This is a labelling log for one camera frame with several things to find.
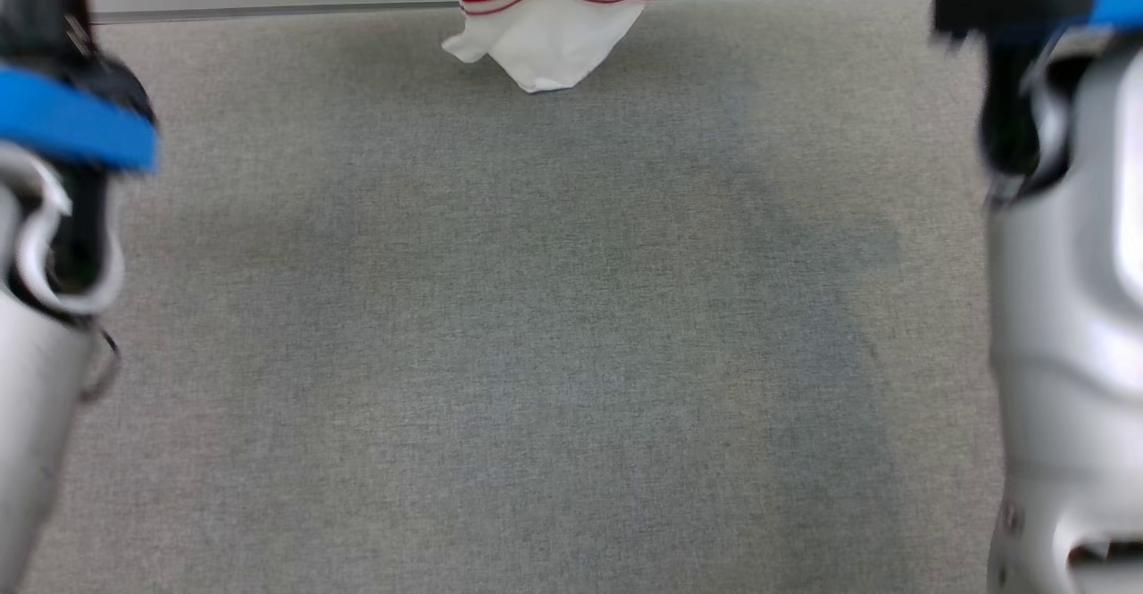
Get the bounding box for red garment with white stripes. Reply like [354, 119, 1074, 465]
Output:
[125, 0, 703, 95]

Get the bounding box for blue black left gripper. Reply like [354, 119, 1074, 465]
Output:
[0, 36, 162, 175]

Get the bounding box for grey fabric sofa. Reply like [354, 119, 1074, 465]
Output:
[18, 0, 1010, 594]

